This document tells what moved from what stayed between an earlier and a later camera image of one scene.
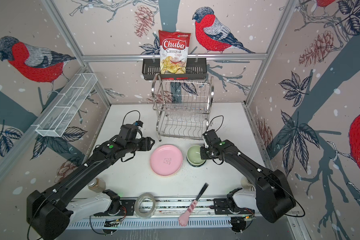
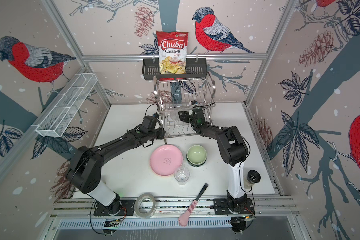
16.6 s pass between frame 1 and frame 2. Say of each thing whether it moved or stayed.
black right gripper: moved
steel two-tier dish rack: stayed
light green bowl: stayed
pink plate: stayed
